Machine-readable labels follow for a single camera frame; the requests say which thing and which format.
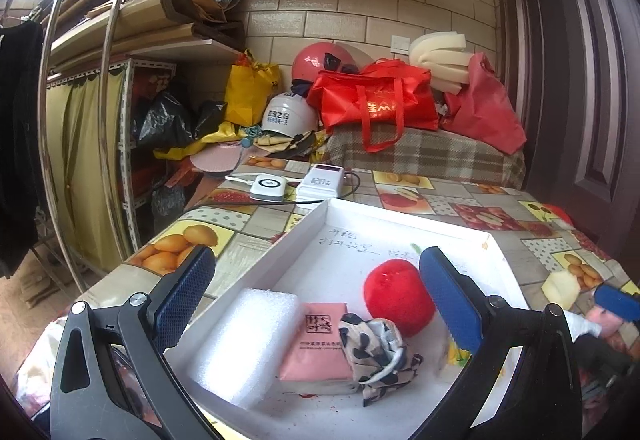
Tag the pink helmet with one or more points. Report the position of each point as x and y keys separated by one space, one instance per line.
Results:
x=310 y=62

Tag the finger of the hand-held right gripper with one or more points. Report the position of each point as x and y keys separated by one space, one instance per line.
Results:
x=617 y=297

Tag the white wall switch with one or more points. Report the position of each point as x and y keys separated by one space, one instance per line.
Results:
x=400 y=43

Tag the red printed box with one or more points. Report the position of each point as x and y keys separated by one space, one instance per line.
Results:
x=150 y=82

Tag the dark red packet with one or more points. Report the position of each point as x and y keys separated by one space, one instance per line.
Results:
x=132 y=390

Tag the black white patterned cloth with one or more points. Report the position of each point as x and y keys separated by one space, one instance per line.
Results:
x=370 y=340

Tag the brown metal door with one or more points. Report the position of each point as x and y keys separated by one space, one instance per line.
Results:
x=590 y=70

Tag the red plastic bag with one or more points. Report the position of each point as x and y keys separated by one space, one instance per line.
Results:
x=485 y=105

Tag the black plastic bag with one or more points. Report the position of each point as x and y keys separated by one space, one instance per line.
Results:
x=160 y=120
x=210 y=115

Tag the steel clothes rack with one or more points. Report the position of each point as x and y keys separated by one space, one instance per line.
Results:
x=46 y=60

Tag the yellow bag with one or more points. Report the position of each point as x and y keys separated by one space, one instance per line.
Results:
x=247 y=90

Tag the yellow cloth pile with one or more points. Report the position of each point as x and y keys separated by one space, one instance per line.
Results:
x=220 y=135

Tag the red plush apple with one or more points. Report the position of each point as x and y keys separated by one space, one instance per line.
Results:
x=395 y=292

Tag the white display power bank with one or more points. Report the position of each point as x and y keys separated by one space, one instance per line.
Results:
x=320 y=180

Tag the red tote bag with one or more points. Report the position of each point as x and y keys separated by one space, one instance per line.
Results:
x=380 y=105

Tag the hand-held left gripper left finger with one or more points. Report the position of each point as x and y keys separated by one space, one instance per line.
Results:
x=185 y=295

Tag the wooden boards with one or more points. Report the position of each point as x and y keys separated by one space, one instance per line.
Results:
x=125 y=27

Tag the pink round fan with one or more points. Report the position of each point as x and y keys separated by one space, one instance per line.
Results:
x=215 y=160

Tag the grey plastic bag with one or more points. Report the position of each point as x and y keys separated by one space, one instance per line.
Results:
x=167 y=202

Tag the white helmet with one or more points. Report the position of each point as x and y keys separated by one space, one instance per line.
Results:
x=290 y=112

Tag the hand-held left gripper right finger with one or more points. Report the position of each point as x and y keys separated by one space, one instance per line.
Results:
x=447 y=300

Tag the dark hanging clothing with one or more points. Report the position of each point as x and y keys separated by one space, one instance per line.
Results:
x=20 y=120

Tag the pink tissue pack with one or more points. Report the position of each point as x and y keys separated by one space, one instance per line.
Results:
x=315 y=350

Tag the white round-marked power bank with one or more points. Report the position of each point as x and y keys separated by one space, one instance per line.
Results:
x=267 y=185

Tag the fruit print tablecloth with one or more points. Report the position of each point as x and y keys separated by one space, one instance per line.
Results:
x=500 y=200

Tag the white box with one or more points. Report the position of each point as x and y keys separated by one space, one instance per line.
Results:
x=350 y=240

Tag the white foam pieces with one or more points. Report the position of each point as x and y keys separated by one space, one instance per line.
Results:
x=440 y=55

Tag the brown cardboard pieces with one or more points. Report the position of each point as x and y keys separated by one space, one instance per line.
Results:
x=190 y=5

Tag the yellow black cloth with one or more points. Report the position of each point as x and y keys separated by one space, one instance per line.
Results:
x=290 y=142

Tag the white foam block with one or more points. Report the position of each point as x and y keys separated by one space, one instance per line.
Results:
x=240 y=345

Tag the plaid covered box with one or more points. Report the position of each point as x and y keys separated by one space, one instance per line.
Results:
x=425 y=155

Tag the yellow-green curtain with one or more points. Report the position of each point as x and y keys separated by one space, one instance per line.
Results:
x=85 y=160

